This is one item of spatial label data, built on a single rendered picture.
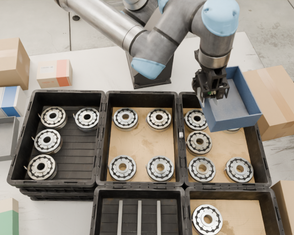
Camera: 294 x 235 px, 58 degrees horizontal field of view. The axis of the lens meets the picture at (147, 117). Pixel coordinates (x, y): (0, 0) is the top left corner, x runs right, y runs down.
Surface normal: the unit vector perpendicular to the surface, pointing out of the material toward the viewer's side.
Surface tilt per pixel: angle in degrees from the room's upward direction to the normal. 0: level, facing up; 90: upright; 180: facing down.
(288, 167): 0
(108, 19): 34
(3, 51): 0
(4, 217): 0
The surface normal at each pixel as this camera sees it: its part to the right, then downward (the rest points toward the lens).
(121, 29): -0.35, -0.07
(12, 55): 0.01, -0.53
